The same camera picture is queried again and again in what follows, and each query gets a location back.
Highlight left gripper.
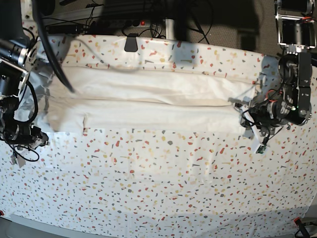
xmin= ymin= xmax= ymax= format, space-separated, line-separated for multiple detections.
xmin=228 ymin=97 xmax=280 ymax=139

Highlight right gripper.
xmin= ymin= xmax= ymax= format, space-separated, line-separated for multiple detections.
xmin=2 ymin=124 xmax=49 ymax=150

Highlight white printed T-shirt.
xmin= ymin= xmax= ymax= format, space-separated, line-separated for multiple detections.
xmin=44 ymin=67 xmax=255 ymax=134

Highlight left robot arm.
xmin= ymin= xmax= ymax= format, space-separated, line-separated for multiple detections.
xmin=235 ymin=0 xmax=317 ymax=145

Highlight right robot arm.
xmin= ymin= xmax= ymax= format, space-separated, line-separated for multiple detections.
xmin=0 ymin=0 xmax=74 ymax=150

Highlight terrazzo pattern tablecloth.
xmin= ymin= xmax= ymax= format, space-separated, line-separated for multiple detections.
xmin=0 ymin=35 xmax=317 ymax=238

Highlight red clamp bottom right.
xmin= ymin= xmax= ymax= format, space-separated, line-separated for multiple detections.
xmin=294 ymin=218 xmax=310 ymax=238

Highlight black table clamp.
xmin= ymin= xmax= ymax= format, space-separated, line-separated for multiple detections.
xmin=124 ymin=33 xmax=138 ymax=53

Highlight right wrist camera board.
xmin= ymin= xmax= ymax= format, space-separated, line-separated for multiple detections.
xmin=11 ymin=153 xmax=26 ymax=168

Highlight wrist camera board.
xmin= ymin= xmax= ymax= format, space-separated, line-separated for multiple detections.
xmin=11 ymin=153 xmax=26 ymax=168
xmin=253 ymin=144 xmax=267 ymax=155

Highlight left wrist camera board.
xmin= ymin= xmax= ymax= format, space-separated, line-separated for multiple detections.
xmin=253 ymin=144 xmax=267 ymax=155

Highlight power strip with red switch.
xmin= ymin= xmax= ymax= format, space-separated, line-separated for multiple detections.
xmin=107 ymin=19 xmax=151 ymax=28

